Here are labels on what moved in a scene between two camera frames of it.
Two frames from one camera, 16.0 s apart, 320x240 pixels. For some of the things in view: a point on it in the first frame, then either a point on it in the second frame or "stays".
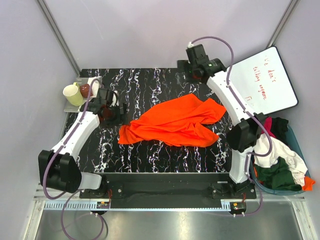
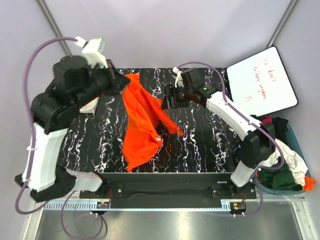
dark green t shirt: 278,176 stays
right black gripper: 182,67 to 170,91
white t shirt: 261,146 stays
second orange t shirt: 308,184 stays
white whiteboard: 262,83 stays
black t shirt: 279,127 stays
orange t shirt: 181,121 to 144,119
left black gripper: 122,119 to 117,82
